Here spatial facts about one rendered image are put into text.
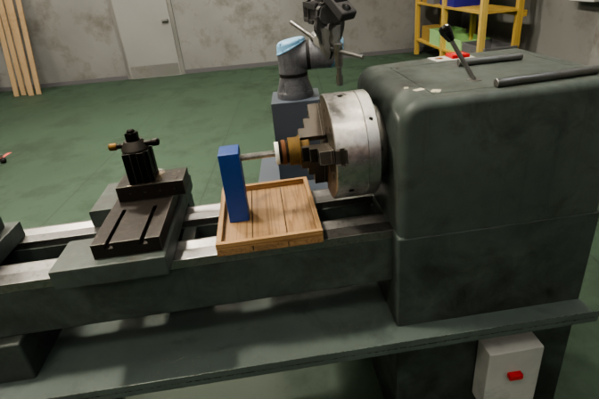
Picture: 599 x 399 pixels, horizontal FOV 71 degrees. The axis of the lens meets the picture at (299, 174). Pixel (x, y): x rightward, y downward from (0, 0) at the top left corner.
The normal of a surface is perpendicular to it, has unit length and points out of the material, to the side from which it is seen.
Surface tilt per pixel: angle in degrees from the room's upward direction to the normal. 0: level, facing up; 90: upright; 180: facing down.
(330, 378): 0
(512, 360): 90
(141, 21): 90
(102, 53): 90
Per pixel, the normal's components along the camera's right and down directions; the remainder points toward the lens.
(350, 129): 0.04, -0.18
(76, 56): 0.02, 0.43
